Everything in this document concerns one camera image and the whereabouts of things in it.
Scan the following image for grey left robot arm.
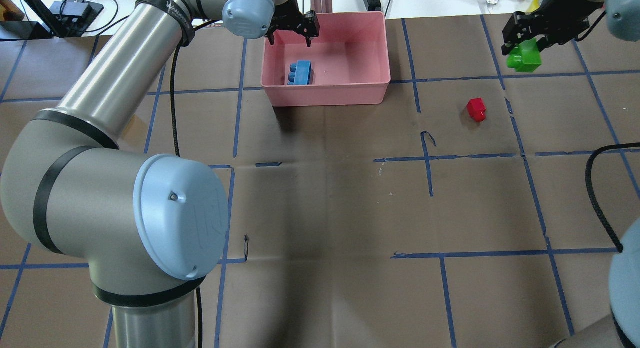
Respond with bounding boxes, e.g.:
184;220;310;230
1;0;320;348

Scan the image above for pink plastic box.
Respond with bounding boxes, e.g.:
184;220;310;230
260;11;391;107

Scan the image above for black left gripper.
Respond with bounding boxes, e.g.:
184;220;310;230
266;0;320;48

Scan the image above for red toy block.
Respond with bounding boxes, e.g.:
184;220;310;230
466;97;487;123

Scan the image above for green toy block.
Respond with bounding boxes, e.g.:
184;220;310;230
506;38;543;73

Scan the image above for blue toy block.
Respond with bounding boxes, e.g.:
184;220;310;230
285;59;314;86

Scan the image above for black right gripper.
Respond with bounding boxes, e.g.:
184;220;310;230
502;0;605;56

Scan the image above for aluminium frame post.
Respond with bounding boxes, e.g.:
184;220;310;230
310;0;333;14

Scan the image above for yellow tape roll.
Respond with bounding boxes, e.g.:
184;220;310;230
526;0;544;13

